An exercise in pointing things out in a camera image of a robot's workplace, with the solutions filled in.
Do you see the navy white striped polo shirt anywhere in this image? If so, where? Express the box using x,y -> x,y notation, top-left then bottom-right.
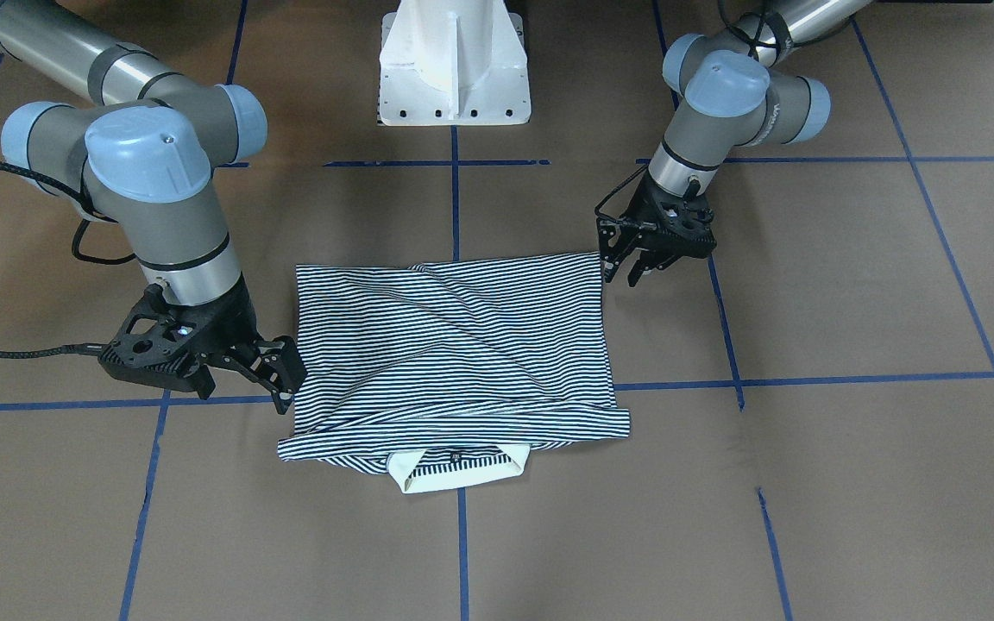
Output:
277,253 -> 631,494

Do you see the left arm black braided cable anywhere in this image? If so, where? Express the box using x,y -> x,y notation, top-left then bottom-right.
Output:
594,0 -> 787,225

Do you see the left grey silver robot arm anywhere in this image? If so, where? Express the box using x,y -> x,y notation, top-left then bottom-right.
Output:
595,1 -> 864,285

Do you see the right grey silver robot arm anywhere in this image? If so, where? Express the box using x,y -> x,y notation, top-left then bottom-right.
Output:
0,1 -> 306,414

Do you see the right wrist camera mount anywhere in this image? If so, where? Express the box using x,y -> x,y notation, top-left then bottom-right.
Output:
98,293 -> 216,398

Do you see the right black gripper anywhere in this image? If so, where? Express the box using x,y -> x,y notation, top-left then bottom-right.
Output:
148,276 -> 307,414

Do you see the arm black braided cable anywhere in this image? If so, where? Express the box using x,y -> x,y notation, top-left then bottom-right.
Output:
0,154 -> 140,359
594,0 -> 787,225

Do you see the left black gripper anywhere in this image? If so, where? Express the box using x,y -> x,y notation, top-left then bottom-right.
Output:
597,172 -> 717,287

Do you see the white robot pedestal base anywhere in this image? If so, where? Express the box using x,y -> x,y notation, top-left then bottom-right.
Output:
376,1 -> 532,127

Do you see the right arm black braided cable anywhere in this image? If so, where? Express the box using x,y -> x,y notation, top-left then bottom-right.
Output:
0,154 -> 140,359

